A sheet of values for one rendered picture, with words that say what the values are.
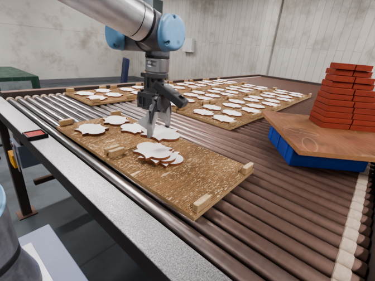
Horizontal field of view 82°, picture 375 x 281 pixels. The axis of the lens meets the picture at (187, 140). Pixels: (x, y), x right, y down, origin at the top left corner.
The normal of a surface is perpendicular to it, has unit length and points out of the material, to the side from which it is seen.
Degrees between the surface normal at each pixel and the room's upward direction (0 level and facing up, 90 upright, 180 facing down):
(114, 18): 130
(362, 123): 90
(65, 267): 0
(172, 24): 87
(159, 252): 0
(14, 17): 90
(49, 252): 0
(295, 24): 90
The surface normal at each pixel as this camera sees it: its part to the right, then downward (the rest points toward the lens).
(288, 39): -0.66, 0.25
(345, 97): -0.06, 0.39
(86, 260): 0.08, -0.92
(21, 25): 0.75, 0.32
